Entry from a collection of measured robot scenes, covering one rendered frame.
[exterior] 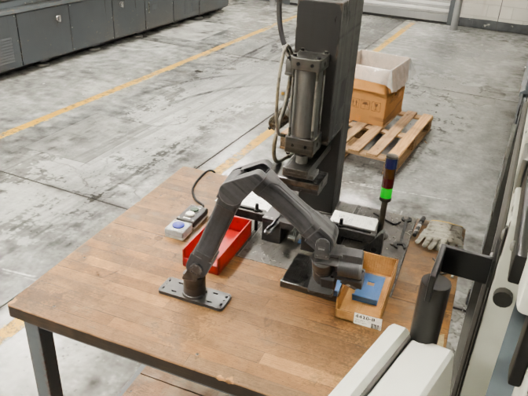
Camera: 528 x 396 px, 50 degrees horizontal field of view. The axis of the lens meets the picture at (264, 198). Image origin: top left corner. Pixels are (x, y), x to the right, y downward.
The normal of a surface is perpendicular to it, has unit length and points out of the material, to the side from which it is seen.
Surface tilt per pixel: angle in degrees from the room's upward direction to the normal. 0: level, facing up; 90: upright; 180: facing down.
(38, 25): 90
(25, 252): 0
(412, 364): 7
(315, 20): 90
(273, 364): 0
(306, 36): 90
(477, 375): 90
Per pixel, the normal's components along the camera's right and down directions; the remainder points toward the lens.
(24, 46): 0.90, 0.24
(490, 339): -0.43, 0.41
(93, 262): 0.04, -0.88
